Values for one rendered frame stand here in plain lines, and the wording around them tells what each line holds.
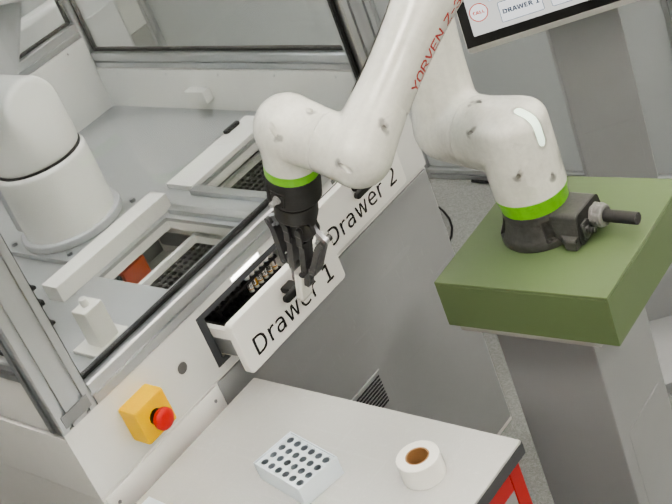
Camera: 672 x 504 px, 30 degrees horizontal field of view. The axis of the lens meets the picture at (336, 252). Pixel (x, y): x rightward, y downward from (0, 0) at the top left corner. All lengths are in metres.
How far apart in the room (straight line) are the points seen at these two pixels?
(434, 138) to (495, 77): 1.76
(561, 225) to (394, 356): 0.65
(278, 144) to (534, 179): 0.45
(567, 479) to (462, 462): 0.59
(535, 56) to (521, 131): 1.77
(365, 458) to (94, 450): 0.45
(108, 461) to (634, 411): 0.96
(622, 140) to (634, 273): 0.94
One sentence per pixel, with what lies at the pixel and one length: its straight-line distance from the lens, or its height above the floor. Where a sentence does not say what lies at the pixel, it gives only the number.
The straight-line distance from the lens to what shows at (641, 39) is 3.66.
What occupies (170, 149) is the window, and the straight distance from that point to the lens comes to 2.18.
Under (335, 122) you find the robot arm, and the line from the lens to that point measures 1.90.
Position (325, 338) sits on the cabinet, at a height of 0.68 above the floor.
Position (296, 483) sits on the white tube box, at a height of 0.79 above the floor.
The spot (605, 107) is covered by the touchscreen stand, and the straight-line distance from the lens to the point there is 2.97.
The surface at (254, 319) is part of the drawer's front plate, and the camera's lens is 2.21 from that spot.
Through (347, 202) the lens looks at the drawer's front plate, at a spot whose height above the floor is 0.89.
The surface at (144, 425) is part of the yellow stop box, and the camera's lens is 2.13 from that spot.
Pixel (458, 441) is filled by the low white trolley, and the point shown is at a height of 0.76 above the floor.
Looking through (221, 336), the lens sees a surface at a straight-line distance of 2.25.
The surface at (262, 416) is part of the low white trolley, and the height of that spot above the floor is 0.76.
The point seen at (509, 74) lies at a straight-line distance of 3.92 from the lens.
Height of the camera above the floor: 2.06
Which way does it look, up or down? 30 degrees down
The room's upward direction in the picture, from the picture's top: 22 degrees counter-clockwise
